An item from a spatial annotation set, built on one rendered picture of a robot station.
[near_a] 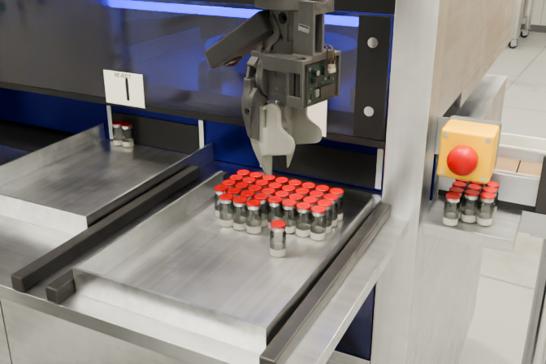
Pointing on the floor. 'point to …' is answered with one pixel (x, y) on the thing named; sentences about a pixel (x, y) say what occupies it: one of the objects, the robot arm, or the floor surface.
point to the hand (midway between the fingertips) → (273, 158)
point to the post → (410, 144)
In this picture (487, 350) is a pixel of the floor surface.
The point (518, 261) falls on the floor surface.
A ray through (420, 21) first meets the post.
